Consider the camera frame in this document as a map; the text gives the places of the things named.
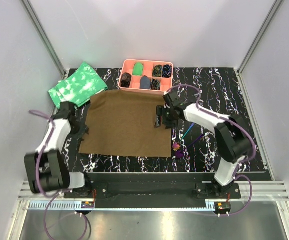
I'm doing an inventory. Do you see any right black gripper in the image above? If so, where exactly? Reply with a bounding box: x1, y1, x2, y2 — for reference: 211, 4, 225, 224
154, 105, 179, 130

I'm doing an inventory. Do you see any brown cloth napkin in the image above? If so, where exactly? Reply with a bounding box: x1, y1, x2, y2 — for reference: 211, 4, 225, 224
79, 90, 172, 158

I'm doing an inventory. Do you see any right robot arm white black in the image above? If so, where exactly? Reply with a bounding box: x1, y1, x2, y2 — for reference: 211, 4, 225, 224
156, 90, 257, 198

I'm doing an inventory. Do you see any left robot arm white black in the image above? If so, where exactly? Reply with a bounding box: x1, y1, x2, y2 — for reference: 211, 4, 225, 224
24, 101, 93, 198

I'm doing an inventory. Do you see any black patterned rolled cloth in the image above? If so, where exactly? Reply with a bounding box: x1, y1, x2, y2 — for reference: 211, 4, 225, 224
150, 79, 161, 91

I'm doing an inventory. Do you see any blue grey rolled cloth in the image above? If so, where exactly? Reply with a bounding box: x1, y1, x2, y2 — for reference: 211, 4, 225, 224
140, 75, 151, 90

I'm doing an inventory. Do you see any black marble pattern mat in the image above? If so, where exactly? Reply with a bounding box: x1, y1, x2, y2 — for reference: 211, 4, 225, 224
33, 67, 273, 181

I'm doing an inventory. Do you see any pink compartment tray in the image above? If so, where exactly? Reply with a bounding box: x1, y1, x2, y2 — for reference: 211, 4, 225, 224
118, 59, 174, 95

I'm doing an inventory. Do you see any green white patterned cloth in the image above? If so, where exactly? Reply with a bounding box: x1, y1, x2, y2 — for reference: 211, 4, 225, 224
48, 62, 108, 109

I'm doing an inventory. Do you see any black multicolour rolled cloth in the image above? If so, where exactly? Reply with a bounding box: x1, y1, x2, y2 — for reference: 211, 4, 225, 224
152, 64, 163, 77

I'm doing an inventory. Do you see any black blue rolled cloth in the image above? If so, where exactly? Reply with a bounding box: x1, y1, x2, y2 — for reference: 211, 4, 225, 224
162, 64, 173, 78

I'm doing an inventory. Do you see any dark brown rolled cloth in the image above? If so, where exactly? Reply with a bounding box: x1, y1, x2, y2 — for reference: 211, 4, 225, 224
120, 72, 132, 88

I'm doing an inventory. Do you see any green rolled cloth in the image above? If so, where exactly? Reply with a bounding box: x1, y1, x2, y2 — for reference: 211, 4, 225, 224
132, 62, 144, 76

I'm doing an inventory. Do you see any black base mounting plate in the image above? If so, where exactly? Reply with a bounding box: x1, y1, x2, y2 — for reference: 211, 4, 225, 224
64, 172, 241, 210

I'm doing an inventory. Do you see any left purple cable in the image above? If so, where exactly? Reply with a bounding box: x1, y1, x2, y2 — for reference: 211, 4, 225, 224
28, 109, 92, 240

